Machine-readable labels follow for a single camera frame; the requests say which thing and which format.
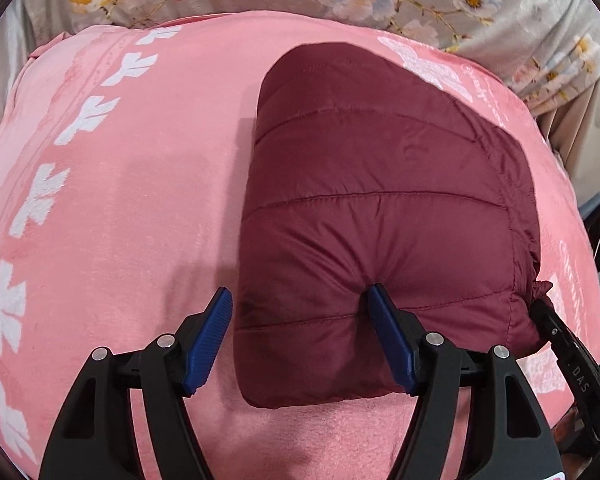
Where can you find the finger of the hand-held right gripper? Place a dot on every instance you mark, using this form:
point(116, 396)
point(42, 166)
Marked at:
point(575, 375)

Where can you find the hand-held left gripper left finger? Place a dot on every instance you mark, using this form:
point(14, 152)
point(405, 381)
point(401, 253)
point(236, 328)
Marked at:
point(207, 340)

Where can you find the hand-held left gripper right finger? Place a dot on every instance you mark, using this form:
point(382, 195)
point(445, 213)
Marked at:
point(392, 335)

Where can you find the maroon quilted puffer jacket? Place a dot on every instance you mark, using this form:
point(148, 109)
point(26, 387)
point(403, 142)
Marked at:
point(380, 200)

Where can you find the pink printed fleece blanket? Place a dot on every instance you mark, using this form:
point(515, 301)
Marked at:
point(130, 185)

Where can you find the beige curtain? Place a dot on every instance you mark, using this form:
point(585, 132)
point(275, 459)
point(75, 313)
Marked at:
point(585, 125)

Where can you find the white satin curtain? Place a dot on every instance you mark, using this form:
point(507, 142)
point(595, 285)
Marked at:
point(0, 85)

